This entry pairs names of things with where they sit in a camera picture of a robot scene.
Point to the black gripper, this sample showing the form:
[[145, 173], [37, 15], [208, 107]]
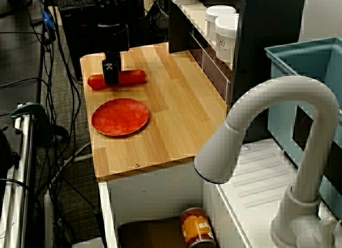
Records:
[[113, 38]]

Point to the red toy sausage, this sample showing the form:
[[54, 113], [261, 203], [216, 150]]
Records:
[[131, 76]]

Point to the black computer tower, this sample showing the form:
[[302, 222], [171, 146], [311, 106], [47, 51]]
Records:
[[80, 45]]

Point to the red round plate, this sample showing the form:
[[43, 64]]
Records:
[[120, 117]]

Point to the black keyboard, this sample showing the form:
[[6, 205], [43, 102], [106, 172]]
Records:
[[77, 4]]

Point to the dark shelf end panel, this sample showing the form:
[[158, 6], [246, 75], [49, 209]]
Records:
[[179, 29]]

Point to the blue plastic clip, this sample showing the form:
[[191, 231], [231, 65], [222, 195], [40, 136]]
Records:
[[47, 19]]

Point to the green clamp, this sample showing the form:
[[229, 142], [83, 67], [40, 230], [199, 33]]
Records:
[[29, 109]]

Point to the dark grey desk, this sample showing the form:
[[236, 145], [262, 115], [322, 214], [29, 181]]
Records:
[[18, 58]]

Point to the white shelf ledge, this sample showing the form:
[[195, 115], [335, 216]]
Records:
[[195, 15]]

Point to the dark tile backsplash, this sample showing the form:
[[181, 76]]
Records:
[[213, 71]]

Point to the white jar with label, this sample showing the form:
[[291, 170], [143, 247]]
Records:
[[225, 42]]

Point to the plain white jar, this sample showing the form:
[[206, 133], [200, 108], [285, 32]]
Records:
[[219, 10]]

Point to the black round object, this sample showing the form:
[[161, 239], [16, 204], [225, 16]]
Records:
[[8, 151]]

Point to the white curved faucet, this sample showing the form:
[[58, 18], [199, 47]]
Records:
[[221, 151]]

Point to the tall dark cabinet column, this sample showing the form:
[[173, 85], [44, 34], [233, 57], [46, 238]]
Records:
[[267, 45]]

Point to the white toy sink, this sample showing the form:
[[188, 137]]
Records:
[[256, 162]]

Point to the orange soup can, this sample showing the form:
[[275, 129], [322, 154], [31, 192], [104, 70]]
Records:
[[195, 226]]

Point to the teal plastic bin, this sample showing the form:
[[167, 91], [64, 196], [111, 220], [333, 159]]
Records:
[[283, 98]]

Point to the aluminium frame rail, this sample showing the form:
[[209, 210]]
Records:
[[25, 157]]

